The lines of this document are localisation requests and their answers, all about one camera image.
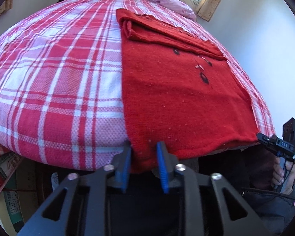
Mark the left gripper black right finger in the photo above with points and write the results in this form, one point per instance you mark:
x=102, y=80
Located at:
x=235, y=216

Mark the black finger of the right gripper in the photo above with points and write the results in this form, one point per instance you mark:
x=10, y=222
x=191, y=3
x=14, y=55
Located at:
x=268, y=142

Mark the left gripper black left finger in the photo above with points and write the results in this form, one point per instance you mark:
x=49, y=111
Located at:
x=78, y=205

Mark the red knit sweater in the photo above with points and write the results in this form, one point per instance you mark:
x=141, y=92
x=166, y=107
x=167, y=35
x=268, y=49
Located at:
x=179, y=89

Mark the grey sleeve forearm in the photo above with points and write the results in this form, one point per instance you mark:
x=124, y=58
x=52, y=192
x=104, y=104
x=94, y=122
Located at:
x=275, y=211

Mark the person's right hand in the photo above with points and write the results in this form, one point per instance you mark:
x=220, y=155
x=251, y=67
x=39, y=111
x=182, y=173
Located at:
x=278, y=176

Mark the cardboard boxes under bed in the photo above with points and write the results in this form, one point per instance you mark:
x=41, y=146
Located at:
x=26, y=184

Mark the red white plaid bedspread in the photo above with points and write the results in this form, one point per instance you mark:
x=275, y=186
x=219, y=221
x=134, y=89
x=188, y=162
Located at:
x=61, y=82

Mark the pink pillow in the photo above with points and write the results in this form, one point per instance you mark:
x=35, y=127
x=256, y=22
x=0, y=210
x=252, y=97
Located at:
x=178, y=7

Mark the beige side window curtain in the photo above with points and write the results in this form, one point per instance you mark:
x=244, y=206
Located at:
x=6, y=6

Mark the black camera box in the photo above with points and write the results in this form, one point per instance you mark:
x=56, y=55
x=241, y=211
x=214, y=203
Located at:
x=288, y=131

